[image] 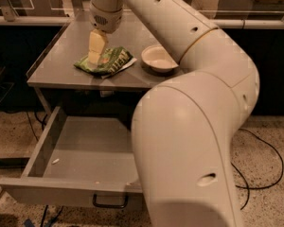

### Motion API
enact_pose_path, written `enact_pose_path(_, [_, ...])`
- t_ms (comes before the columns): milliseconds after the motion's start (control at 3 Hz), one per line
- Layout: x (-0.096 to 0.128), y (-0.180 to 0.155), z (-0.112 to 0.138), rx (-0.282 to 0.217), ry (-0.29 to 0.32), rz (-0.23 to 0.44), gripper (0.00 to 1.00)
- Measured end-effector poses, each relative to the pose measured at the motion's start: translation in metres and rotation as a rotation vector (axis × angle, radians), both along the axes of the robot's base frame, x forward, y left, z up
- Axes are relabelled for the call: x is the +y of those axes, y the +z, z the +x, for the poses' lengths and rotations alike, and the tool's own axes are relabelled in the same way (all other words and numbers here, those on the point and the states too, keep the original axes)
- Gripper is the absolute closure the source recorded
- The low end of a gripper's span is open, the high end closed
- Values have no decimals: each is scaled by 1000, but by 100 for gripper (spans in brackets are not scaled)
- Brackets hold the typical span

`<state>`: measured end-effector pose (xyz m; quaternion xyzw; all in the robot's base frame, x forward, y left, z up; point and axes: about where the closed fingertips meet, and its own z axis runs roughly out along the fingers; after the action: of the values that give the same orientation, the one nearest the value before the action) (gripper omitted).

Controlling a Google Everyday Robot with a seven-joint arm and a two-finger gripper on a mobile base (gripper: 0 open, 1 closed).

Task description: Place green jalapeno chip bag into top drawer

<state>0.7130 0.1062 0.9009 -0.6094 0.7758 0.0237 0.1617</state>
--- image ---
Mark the black drawer handle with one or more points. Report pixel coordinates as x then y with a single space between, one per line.
112 202

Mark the grey cabinet table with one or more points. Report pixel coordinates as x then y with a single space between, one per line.
57 71

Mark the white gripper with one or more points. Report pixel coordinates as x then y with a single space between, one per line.
106 19

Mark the grey open drawer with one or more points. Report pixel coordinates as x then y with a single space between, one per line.
95 155

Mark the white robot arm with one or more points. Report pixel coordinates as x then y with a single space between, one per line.
182 128

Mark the green jalapeno chip bag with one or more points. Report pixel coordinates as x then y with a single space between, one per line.
110 62

